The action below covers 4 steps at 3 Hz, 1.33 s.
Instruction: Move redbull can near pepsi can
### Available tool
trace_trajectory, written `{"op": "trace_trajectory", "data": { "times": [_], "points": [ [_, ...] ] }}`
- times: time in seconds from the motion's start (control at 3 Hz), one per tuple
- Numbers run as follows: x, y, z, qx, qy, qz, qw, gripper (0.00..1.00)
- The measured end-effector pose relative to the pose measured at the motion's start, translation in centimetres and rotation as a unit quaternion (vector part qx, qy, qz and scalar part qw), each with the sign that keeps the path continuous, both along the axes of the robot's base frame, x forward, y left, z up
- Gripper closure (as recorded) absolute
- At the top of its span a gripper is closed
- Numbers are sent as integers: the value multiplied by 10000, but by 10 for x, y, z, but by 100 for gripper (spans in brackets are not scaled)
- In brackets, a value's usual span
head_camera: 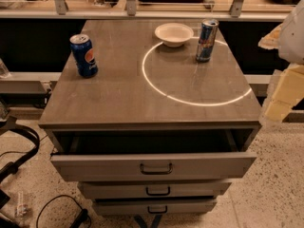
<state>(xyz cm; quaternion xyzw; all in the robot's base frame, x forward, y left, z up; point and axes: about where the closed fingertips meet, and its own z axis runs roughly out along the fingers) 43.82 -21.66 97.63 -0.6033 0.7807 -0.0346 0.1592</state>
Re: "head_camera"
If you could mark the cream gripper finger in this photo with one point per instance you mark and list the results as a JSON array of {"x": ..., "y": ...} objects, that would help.
[
  {"x": 288, "y": 92},
  {"x": 270, "y": 41}
]

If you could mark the redbull can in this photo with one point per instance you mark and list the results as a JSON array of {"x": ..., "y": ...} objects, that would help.
[{"x": 207, "y": 38}]

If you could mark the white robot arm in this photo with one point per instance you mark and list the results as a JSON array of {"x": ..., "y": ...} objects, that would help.
[{"x": 288, "y": 39}]

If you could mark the blue pepsi can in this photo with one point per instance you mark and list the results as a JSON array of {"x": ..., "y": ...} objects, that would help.
[{"x": 82, "y": 50}]

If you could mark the white paper bowl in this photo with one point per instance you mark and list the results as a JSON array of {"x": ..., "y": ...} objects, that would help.
[{"x": 174, "y": 35}]

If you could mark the grey drawer cabinet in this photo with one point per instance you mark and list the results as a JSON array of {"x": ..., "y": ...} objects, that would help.
[{"x": 144, "y": 85}]

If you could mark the top open drawer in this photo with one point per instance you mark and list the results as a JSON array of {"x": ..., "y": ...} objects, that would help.
[{"x": 153, "y": 155}]

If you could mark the bottom drawer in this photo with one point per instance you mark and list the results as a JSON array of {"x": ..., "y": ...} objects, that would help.
[{"x": 157, "y": 206}]

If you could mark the middle drawer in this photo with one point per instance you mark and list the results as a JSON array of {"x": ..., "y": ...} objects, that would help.
[{"x": 145, "y": 190}]

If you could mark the small clear bottle on floor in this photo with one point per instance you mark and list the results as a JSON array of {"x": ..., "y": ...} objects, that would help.
[{"x": 21, "y": 208}]

